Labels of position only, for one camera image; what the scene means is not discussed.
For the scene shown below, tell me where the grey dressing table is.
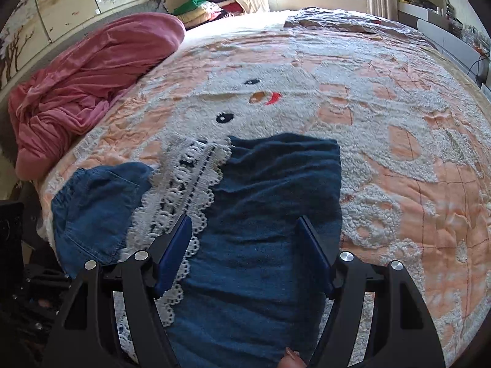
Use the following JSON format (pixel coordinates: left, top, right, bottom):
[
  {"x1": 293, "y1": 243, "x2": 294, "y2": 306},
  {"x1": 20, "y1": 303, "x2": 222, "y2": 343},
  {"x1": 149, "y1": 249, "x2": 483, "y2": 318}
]
[{"x1": 397, "y1": 0, "x2": 491, "y2": 85}]

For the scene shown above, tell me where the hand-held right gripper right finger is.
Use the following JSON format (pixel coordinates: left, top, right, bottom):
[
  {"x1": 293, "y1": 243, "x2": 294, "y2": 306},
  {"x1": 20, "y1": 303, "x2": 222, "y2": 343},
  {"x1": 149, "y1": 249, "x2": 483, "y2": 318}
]
[{"x1": 297, "y1": 215, "x2": 447, "y2": 368}]

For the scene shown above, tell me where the grey padded headboard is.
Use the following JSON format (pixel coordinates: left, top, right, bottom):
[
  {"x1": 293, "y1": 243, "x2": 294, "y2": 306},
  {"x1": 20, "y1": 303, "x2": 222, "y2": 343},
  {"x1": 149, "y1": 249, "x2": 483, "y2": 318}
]
[{"x1": 0, "y1": 0, "x2": 169, "y2": 104}]

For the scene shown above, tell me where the blue dress with white lace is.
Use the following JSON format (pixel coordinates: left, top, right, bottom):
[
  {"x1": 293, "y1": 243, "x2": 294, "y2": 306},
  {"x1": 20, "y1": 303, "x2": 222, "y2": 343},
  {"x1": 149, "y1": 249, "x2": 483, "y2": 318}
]
[{"x1": 51, "y1": 132, "x2": 344, "y2": 368}]

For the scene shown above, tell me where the pile of folded clothes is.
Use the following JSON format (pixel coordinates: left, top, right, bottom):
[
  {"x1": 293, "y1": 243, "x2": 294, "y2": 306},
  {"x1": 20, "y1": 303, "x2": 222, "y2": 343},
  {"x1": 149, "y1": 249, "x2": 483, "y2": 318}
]
[{"x1": 171, "y1": 0, "x2": 246, "y2": 29}]

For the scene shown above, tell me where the pink duvet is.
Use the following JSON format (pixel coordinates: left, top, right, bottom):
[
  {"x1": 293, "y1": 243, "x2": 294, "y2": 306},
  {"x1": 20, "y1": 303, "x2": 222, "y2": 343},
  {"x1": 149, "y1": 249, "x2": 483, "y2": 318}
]
[{"x1": 8, "y1": 12, "x2": 187, "y2": 180}]

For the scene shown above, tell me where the black cable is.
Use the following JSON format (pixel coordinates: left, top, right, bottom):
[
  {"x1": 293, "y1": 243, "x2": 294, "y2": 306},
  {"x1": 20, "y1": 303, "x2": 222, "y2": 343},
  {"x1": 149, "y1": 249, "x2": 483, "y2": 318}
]
[{"x1": 466, "y1": 50, "x2": 491, "y2": 83}]

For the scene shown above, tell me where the person's right hand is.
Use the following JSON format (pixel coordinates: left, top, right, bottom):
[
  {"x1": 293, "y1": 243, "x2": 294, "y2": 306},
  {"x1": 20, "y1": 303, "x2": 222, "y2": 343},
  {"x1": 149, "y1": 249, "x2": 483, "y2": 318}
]
[{"x1": 277, "y1": 347, "x2": 307, "y2": 368}]

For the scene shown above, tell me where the painted wall panel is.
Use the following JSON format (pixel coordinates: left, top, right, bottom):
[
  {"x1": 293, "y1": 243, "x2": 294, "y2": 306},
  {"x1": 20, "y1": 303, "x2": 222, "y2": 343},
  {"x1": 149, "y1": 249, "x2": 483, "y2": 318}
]
[{"x1": 0, "y1": 0, "x2": 142, "y2": 89}]

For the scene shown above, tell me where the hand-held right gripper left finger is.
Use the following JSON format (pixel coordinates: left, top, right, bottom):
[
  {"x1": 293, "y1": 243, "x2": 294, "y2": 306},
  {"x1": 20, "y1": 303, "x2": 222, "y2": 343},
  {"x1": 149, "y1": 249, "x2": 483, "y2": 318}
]
[{"x1": 42, "y1": 215, "x2": 192, "y2": 368}]

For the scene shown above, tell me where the peach printed blanket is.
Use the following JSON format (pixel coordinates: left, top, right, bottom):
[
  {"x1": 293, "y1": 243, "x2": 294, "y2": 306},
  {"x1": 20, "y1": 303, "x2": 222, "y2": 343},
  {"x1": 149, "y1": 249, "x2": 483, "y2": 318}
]
[{"x1": 34, "y1": 8, "x2": 491, "y2": 368}]

